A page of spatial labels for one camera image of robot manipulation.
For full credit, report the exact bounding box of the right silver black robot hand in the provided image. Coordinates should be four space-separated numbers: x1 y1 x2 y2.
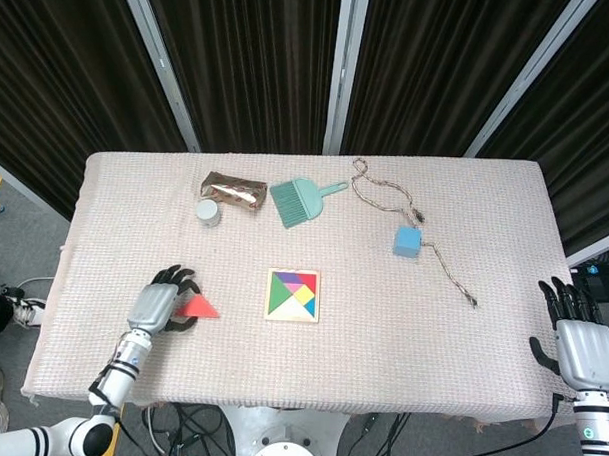
527 275 609 393

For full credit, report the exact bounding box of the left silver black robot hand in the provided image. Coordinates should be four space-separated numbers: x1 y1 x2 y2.
125 262 204 338

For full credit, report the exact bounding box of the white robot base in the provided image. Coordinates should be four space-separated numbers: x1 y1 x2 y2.
215 404 352 456

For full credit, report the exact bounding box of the green triangle tangram piece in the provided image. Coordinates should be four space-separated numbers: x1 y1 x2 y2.
267 276 294 317

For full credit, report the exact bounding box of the wooden tangram tray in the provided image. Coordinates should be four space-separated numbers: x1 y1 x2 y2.
263 267 322 325

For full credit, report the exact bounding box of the purple parallelogram tangram piece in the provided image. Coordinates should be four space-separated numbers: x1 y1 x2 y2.
273 271 309 287

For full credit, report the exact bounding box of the teal hand brush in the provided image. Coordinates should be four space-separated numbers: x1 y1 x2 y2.
267 177 349 232

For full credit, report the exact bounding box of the gold foil snack bag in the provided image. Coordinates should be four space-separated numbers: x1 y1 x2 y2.
199 170 268 213

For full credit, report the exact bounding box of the beige woven tablecloth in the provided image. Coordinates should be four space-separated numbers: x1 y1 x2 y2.
20 142 588 428

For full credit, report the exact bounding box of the blue foam cube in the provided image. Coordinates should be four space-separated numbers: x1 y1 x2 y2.
393 225 425 259

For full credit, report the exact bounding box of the dark curtain panel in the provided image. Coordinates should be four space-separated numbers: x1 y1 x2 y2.
344 0 574 163
0 0 193 225
136 0 343 158
476 0 609 258

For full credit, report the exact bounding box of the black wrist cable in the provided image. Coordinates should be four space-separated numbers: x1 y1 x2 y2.
421 388 566 456

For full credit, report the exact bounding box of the black cable tangle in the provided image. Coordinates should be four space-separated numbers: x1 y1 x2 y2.
143 401 239 456

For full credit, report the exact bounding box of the braided beige rope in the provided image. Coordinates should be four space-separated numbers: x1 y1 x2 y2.
347 157 484 310

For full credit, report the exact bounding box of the white metal frame post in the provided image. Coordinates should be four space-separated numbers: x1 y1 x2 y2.
464 0 602 162
321 0 369 156
111 0 207 153

